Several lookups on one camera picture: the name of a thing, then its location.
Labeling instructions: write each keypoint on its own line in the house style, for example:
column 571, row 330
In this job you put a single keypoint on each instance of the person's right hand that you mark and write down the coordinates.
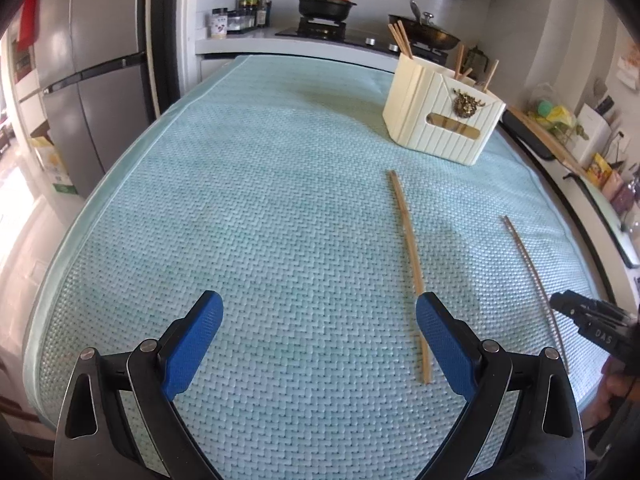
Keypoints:
column 622, row 380

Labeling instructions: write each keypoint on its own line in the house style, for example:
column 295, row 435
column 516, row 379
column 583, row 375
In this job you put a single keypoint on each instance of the wooden cutting board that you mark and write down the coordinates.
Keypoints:
column 555, row 147

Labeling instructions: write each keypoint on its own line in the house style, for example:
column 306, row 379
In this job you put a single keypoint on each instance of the grey refrigerator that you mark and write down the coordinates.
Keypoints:
column 100, row 85

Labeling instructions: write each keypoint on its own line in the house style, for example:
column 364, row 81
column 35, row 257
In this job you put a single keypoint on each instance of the black clay pot orange lid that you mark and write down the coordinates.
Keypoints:
column 325, row 5

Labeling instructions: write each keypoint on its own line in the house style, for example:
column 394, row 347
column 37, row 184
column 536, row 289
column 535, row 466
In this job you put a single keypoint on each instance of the white ribbed utensil holder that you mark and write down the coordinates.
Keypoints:
column 440, row 125

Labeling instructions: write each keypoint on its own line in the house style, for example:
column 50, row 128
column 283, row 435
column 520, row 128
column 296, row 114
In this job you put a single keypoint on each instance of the pink container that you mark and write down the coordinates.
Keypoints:
column 622, row 195

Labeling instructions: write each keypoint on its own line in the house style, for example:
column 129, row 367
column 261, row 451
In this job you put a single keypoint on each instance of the black gas stove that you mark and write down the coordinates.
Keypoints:
column 350, row 35

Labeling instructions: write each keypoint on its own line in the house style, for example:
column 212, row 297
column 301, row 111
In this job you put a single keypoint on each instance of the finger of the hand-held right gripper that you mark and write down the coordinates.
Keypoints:
column 575, row 305

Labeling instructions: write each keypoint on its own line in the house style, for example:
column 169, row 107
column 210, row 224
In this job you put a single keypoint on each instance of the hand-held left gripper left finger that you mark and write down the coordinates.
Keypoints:
column 192, row 345

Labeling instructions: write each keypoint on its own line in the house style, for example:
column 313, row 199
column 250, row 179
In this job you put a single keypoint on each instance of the black oblong pad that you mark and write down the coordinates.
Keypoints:
column 527, row 135

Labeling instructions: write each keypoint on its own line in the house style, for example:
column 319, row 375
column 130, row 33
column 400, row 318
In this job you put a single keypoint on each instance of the light blue woven mat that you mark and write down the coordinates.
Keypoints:
column 275, row 210

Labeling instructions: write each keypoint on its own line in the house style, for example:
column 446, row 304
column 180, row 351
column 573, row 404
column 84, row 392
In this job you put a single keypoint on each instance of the yellow green carton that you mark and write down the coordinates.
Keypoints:
column 55, row 165

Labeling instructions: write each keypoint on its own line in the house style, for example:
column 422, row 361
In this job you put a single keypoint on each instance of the black wok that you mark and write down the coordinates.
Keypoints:
column 430, row 35

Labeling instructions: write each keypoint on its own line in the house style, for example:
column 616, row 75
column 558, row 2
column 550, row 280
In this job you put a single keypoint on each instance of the dark sauce bottle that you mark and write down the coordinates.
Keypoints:
column 264, row 10

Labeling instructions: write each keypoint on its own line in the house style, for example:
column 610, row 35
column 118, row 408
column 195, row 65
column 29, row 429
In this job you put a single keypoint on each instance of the white knife block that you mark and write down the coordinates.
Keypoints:
column 595, row 127

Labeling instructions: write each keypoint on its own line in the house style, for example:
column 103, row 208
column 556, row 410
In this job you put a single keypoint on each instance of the dark glass jug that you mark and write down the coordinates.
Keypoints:
column 476, row 57

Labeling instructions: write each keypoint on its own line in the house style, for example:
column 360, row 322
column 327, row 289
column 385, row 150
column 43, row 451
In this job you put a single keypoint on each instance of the green cap oil bottle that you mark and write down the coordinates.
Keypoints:
column 250, row 2

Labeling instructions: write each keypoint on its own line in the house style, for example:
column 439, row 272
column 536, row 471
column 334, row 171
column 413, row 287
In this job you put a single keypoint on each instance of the white label spice jar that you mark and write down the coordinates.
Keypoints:
column 218, row 24

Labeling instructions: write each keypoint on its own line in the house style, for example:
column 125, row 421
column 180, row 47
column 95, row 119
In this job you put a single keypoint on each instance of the plastic bag with sponges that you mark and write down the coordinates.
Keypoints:
column 552, row 112

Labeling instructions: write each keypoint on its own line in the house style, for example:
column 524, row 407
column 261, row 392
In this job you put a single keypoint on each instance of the wooden chopstick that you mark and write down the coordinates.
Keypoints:
column 534, row 280
column 466, row 74
column 458, row 62
column 397, row 41
column 406, row 40
column 491, row 75
column 406, row 235

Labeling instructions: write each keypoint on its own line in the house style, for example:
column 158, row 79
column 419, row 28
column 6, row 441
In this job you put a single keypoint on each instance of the wall calendar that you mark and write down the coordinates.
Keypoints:
column 629, row 70

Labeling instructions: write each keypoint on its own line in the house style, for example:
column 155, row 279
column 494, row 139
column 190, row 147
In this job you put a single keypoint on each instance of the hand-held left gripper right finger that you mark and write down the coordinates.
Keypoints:
column 445, row 345

